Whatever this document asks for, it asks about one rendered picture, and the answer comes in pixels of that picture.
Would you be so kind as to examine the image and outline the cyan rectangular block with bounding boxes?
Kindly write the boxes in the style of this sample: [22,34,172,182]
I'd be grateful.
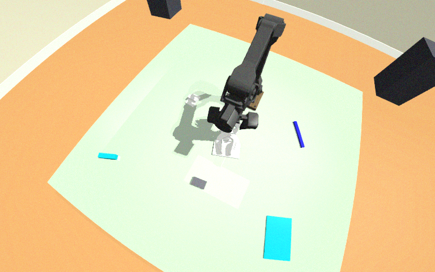
[98,152,118,160]

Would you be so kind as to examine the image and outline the cyan flat rectangular plate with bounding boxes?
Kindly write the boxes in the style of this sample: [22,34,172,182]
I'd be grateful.
[264,215,292,261]

